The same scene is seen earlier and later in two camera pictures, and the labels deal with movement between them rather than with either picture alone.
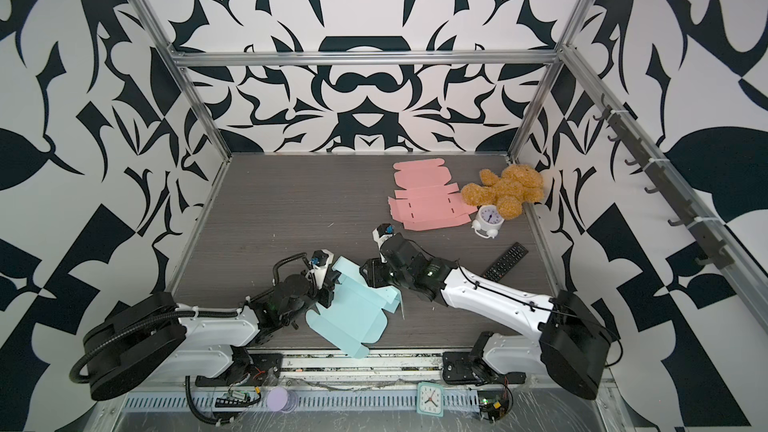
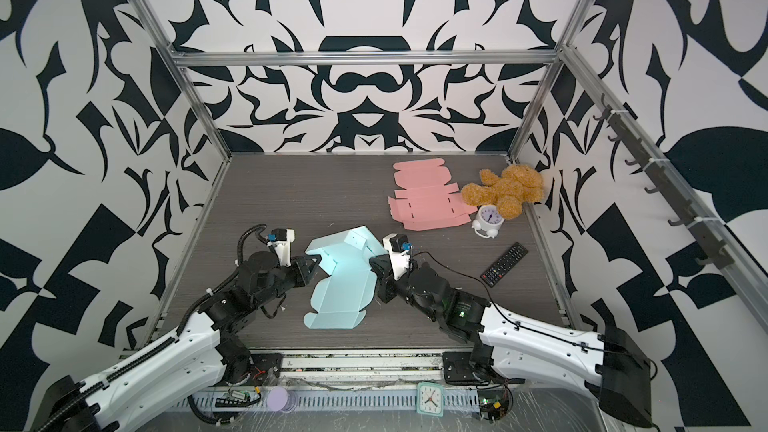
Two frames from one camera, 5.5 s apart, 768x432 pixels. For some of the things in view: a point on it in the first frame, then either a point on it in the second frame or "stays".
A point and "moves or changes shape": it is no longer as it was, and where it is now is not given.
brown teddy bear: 517,184 stays
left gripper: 326,290 -> 302,274
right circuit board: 493,404 stays
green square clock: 430,399 stays
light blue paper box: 357,316 moves or changes shape
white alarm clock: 488,222 stays
